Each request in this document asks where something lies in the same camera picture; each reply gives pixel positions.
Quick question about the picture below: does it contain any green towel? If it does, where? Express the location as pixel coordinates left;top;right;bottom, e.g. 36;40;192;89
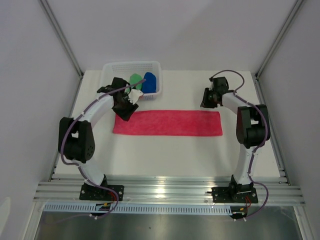
125;73;143;94

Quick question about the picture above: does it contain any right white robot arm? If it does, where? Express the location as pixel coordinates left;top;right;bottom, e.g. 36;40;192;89
200;77;270;202

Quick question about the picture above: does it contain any white plastic basket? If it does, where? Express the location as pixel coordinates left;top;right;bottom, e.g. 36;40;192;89
99;60;163;100

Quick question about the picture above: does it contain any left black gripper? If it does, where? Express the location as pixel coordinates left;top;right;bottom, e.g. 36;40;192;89
111;93;138;122

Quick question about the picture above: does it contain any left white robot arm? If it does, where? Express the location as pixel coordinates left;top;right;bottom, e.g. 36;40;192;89
58;77;145;200

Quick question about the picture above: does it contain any right aluminium corner post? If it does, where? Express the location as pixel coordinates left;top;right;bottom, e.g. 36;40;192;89
255;0;307;79

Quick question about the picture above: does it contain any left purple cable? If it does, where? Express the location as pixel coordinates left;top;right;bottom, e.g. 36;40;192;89
61;78;147;222

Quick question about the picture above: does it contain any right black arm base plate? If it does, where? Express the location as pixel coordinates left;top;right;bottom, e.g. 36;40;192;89
206;186;258;204

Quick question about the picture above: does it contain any white slotted cable duct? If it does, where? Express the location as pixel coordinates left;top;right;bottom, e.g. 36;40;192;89
43;202;232;216

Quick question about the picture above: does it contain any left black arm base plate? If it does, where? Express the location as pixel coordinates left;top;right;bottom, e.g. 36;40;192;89
79;183;125;202

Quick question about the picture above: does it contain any blue towel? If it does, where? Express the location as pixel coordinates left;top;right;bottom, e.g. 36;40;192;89
141;72;157;94

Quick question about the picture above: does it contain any aluminium rail frame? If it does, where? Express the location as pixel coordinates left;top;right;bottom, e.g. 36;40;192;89
33;174;306;206

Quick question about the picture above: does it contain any aluminium corner post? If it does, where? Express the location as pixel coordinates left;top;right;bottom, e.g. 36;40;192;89
255;0;307;79
38;0;84;79

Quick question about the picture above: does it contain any left aluminium corner post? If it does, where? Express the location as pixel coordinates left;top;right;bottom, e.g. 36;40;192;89
38;0;84;79

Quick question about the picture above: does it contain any pink towel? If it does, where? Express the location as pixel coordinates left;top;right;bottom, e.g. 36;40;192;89
112;110;223;137

